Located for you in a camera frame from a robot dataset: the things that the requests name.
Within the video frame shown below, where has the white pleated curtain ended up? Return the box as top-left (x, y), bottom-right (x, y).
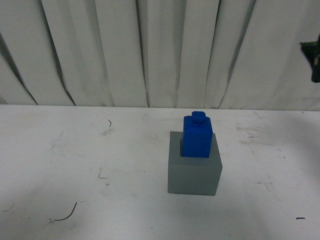
top-left (0, 0), bottom-right (320, 111)

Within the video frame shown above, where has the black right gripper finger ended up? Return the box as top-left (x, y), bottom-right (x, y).
top-left (300, 37), bottom-right (320, 83)

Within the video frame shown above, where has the blue knobbed block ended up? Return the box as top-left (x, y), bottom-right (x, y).
top-left (181, 111), bottom-right (213, 158)

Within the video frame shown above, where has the gray square base block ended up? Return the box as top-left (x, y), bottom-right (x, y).
top-left (167, 131), bottom-right (223, 196)

